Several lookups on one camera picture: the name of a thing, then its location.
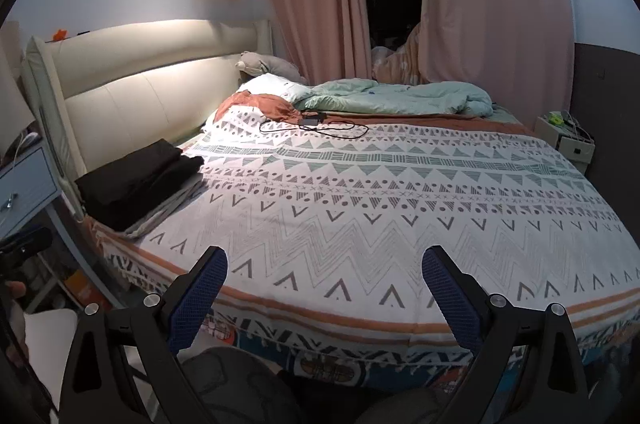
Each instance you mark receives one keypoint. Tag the mint green duvet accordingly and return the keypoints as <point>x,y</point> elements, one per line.
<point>369,97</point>

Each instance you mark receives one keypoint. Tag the black garment with yellow print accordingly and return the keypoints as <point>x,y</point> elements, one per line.
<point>121,193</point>

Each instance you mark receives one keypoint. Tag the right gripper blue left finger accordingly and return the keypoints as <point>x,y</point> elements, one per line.
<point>98,384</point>

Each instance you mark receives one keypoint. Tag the colourful bed skirt sheet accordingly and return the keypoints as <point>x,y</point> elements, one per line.
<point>350,363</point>

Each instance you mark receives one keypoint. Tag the white pillow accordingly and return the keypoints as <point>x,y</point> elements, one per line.
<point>270,84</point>

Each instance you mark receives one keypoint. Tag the green object on cabinet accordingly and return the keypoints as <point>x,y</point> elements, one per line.
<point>555,118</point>

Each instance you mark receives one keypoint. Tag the rust orange blanket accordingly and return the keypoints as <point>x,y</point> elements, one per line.
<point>276,109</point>

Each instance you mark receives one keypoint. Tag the white bedside cabinet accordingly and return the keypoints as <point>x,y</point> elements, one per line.
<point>570,139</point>

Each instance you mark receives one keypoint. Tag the cream padded headboard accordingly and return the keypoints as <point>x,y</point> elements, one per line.
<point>102,95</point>

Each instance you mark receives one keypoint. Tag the white patterned bedspread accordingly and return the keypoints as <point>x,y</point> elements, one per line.
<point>325,237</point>

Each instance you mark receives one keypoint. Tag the pink curtain right panel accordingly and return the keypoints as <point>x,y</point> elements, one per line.
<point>520,51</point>

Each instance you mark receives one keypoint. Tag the person's left hand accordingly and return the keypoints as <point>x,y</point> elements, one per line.
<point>17,350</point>

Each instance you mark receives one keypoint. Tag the orange object on headboard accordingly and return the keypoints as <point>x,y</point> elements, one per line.
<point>59,35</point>

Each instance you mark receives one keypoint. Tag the grey plush pillow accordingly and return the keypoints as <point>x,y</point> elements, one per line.
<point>253,64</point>

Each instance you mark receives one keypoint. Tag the black power adapter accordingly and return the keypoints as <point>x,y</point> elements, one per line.
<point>312,121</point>

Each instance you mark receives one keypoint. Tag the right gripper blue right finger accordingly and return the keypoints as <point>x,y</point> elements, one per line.
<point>551,386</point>

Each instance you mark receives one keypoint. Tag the blue grey nightstand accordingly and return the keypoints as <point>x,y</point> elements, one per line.
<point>29,187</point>

